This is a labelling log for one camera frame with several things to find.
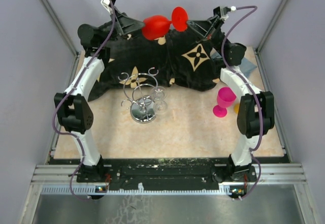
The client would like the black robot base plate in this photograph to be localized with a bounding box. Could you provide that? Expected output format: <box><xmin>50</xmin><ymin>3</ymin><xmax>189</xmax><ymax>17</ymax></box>
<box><xmin>77</xmin><ymin>158</ymin><xmax>257</xmax><ymax>191</ymax></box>

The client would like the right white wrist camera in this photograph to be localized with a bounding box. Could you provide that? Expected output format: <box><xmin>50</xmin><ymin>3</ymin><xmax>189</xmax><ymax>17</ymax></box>
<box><xmin>213</xmin><ymin>6</ymin><xmax>237</xmax><ymax>21</ymax></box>

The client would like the clear wine glass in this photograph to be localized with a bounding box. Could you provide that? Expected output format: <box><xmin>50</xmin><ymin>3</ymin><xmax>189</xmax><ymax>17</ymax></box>
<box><xmin>150</xmin><ymin>86</ymin><xmax>168</xmax><ymax>115</ymax></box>

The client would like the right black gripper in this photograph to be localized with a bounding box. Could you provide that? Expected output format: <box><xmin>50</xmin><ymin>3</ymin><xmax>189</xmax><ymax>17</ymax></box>
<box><xmin>183</xmin><ymin>15</ymin><xmax>229</xmax><ymax>56</ymax></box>

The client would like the red plastic wine glass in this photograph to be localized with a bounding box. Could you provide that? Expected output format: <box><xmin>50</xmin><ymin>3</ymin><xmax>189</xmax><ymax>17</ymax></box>
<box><xmin>142</xmin><ymin>7</ymin><xmax>188</xmax><ymax>40</ymax></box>

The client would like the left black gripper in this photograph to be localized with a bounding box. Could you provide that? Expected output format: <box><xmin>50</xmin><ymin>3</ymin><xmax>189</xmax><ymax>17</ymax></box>
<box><xmin>99</xmin><ymin>5</ymin><xmax>151</xmax><ymax>45</ymax></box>

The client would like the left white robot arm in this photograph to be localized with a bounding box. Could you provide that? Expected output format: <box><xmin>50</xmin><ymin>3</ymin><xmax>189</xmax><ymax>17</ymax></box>
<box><xmin>53</xmin><ymin>8</ymin><xmax>145</xmax><ymax>182</ymax></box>

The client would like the blue denim cloth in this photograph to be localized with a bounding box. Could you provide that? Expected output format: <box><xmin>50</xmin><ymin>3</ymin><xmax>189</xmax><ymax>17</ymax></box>
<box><xmin>210</xmin><ymin>52</ymin><xmax>257</xmax><ymax>78</ymax></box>

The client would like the pink plastic wine glass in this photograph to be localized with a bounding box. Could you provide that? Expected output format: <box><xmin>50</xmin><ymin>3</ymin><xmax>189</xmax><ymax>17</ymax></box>
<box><xmin>213</xmin><ymin>87</ymin><xmax>237</xmax><ymax>118</ymax></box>

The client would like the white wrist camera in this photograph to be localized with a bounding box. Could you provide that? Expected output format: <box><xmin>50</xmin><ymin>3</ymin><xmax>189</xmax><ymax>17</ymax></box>
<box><xmin>101</xmin><ymin>0</ymin><xmax>116</xmax><ymax>14</ymax></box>
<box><xmin>213</xmin><ymin>6</ymin><xmax>237</xmax><ymax>21</ymax></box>

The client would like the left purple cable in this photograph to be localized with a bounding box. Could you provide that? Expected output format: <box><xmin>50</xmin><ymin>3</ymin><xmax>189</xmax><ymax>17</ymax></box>
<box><xmin>51</xmin><ymin>0</ymin><xmax>118</xmax><ymax>202</ymax></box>

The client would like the chrome wine glass rack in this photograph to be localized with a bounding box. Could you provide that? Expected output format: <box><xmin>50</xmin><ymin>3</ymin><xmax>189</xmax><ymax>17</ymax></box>
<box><xmin>118</xmin><ymin>67</ymin><xmax>159</xmax><ymax>124</ymax></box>

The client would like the grey slotted cable duct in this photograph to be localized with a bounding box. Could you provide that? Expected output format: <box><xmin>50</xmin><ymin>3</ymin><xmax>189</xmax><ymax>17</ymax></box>
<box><xmin>40</xmin><ymin>182</ymin><xmax>244</xmax><ymax>196</ymax></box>

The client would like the yellow plastic wine glass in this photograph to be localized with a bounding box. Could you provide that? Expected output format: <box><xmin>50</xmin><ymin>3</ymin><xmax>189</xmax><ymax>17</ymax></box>
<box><xmin>234</xmin><ymin>104</ymin><xmax>240</xmax><ymax>114</ymax></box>

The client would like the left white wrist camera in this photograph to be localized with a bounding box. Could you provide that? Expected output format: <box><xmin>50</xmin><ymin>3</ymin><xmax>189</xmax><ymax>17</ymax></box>
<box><xmin>101</xmin><ymin>0</ymin><xmax>116</xmax><ymax>14</ymax></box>

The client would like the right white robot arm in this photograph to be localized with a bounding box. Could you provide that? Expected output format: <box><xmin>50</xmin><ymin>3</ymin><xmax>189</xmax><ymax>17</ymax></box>
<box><xmin>186</xmin><ymin>15</ymin><xmax>275</xmax><ymax>181</ymax></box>

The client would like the black patterned plush blanket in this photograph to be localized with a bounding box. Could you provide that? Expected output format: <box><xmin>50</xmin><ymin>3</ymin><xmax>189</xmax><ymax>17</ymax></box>
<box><xmin>88</xmin><ymin>30</ymin><xmax>223</xmax><ymax>101</ymax></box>

